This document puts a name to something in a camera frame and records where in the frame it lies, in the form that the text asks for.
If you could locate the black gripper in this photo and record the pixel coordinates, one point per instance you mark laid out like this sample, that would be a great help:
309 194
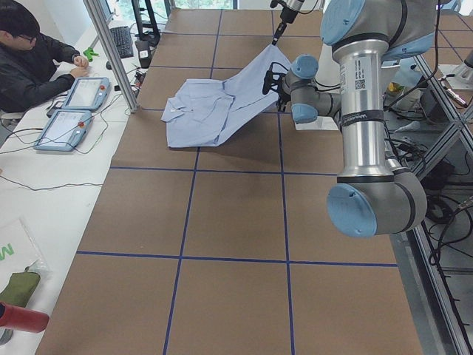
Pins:
280 97
287 15

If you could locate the light blue striped shirt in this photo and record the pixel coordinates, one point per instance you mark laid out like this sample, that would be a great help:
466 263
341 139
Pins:
207 112

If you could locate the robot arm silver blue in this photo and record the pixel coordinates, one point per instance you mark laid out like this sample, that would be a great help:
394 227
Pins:
295 5
374 193

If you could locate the black box white label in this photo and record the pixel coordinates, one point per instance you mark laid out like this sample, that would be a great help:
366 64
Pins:
144 53

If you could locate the black keyboard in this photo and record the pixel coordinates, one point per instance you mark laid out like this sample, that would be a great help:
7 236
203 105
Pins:
123 41

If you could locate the green plastic toy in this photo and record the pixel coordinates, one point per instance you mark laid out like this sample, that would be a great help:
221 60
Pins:
90 54

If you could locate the upper blue teach pendant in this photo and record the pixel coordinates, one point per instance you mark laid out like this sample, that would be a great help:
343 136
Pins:
87 94

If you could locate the blue teach pendant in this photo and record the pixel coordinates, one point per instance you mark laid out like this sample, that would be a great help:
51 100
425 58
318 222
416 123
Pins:
87 94
64 130

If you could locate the lower blue teach pendant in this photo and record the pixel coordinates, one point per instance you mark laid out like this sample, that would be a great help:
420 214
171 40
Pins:
64 130

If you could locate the person in black jacket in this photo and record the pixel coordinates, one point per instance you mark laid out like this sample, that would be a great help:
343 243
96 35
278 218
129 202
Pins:
34 67

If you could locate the clear plastic bag green print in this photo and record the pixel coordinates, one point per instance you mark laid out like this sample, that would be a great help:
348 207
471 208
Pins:
20 252

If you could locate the green folded cloth pouch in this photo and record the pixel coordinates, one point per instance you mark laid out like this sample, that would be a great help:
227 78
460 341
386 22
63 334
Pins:
20 288

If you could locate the red cylinder bottle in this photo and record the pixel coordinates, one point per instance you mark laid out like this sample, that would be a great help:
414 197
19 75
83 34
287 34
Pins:
23 319

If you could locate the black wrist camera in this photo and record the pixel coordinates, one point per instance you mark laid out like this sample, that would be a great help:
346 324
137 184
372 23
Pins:
272 80

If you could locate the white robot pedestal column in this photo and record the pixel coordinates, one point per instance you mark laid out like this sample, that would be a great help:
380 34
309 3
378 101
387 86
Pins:
326 76

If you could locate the aluminium frame post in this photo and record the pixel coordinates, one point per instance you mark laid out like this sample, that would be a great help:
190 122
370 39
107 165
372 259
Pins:
98 19

